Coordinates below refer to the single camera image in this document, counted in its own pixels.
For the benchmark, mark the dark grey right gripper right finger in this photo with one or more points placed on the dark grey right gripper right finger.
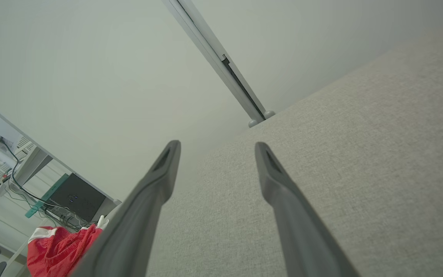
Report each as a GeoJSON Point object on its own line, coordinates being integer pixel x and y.
{"type": "Point", "coordinates": [298, 231]}

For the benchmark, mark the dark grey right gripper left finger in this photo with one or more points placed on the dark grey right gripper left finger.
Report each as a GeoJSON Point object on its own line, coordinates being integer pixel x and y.
{"type": "Point", "coordinates": [137, 223]}

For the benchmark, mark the red jersey with white sleeves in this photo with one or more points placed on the red jersey with white sleeves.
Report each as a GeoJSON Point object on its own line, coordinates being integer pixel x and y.
{"type": "Point", "coordinates": [102, 223]}

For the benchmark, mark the red shorts with white band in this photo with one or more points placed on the red shorts with white band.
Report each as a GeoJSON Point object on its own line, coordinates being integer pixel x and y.
{"type": "Point", "coordinates": [56, 250]}

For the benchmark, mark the black computer box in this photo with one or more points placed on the black computer box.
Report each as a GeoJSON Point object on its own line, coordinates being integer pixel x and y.
{"type": "Point", "coordinates": [79, 196]}

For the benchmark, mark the white desk leg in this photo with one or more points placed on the white desk leg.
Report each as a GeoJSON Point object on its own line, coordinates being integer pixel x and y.
{"type": "Point", "coordinates": [31, 163]}

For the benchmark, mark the grey metal partition post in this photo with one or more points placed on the grey metal partition post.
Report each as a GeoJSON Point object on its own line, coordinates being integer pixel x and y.
{"type": "Point", "coordinates": [221, 65]}

